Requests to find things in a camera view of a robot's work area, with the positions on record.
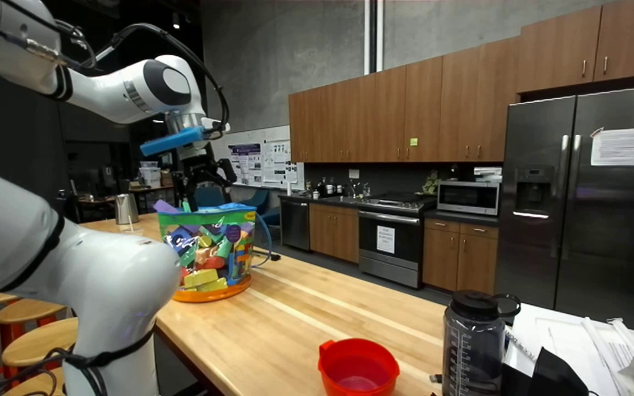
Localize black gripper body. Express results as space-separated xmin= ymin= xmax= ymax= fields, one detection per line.
xmin=172 ymin=153 xmax=240 ymax=196

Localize clear bag of foam blocks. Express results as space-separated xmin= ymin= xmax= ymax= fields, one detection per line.
xmin=154 ymin=200 xmax=283 ymax=305

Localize purple foam wedge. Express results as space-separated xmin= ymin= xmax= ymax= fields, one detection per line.
xmin=153 ymin=200 xmax=185 ymax=217

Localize white poster board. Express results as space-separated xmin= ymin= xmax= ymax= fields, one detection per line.
xmin=210 ymin=126 xmax=306 ymax=196

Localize black dishwasher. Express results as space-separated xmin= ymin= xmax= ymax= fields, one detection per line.
xmin=279 ymin=196 xmax=315 ymax=252

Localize brown lower cabinet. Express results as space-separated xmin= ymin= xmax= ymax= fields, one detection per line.
xmin=308 ymin=203 xmax=363 ymax=266
xmin=420 ymin=215 xmax=503 ymax=297

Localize paper note on stove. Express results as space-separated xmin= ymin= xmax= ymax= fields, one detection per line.
xmin=374 ymin=224 xmax=399 ymax=258

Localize stainless steel stove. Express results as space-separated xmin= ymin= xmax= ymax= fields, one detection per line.
xmin=356 ymin=194 xmax=439 ymax=291

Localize red bowl right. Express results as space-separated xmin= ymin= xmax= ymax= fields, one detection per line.
xmin=315 ymin=337 xmax=403 ymax=396

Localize silver microwave oven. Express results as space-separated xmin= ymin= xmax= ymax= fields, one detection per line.
xmin=434 ymin=181 xmax=505 ymax=220

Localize brown upper cabinets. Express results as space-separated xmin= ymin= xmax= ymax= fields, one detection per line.
xmin=287 ymin=0 xmax=634 ymax=164

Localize dark water bottle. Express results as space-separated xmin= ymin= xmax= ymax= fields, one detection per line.
xmin=440 ymin=291 xmax=524 ymax=396

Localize stainless steel refrigerator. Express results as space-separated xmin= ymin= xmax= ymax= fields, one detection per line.
xmin=495 ymin=82 xmax=634 ymax=337

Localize white loose papers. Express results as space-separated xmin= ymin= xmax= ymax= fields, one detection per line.
xmin=503 ymin=301 xmax=634 ymax=396

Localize paper note on refrigerator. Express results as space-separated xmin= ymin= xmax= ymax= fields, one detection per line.
xmin=589 ymin=126 xmax=634 ymax=169

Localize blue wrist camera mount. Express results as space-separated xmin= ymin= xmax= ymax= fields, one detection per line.
xmin=137 ymin=123 xmax=210 ymax=159

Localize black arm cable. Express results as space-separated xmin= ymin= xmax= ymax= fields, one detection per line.
xmin=50 ymin=19 xmax=234 ymax=140

